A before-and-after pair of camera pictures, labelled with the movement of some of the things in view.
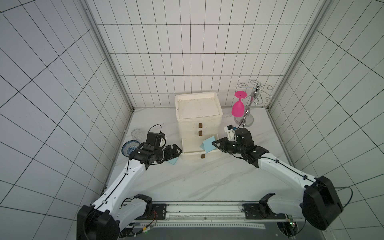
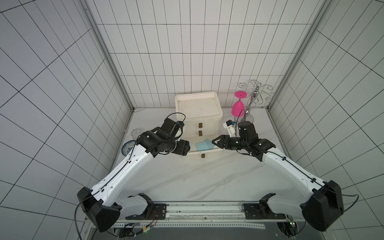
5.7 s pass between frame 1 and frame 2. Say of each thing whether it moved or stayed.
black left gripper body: moved
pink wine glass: stayed
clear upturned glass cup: stayed
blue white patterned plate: stayed
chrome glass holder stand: stayed
